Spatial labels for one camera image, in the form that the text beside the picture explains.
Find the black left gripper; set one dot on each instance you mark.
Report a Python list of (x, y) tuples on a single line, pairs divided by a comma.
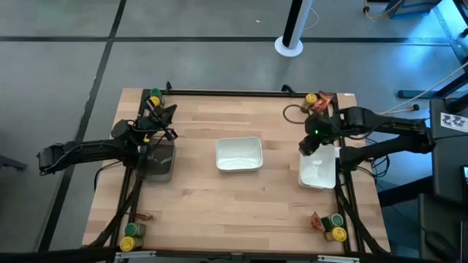
[(161, 124)]

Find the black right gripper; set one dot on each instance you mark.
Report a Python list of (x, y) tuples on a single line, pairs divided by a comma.
[(320, 128)]

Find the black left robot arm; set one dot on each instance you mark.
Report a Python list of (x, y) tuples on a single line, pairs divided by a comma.
[(84, 151)]

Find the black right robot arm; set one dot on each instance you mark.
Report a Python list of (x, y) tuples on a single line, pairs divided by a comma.
[(387, 126)]

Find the white plastic bin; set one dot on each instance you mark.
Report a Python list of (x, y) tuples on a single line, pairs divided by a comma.
[(239, 155), (321, 171)]

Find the dark grey plastic bin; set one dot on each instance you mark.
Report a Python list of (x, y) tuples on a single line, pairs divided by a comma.
[(161, 168)]

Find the black floor plug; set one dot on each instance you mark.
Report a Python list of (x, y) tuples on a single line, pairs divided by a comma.
[(415, 107)]

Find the black desk foot bar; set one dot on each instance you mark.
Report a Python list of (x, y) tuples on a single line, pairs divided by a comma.
[(420, 94)]

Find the black white pole round base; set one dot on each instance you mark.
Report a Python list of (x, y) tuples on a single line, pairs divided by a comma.
[(292, 22)]

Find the white printed sticker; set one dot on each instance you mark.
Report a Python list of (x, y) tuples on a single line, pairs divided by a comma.
[(453, 122)]

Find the grey floor foot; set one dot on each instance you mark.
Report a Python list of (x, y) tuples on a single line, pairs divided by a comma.
[(11, 163)]

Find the blue box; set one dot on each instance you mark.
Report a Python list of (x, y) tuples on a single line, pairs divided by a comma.
[(409, 9)]

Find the black rig crossbar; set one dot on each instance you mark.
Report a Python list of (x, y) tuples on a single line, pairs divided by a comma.
[(55, 255)]

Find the black frame clamp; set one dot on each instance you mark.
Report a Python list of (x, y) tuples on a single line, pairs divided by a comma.
[(168, 87), (288, 88)]

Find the black aluminium table frame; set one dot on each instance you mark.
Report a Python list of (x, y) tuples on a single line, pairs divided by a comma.
[(237, 92)]

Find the silver metal bracket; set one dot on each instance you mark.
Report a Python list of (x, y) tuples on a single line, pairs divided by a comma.
[(135, 254), (338, 259)]

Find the grey metal table frame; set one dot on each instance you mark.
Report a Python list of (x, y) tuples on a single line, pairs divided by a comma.
[(451, 29)]

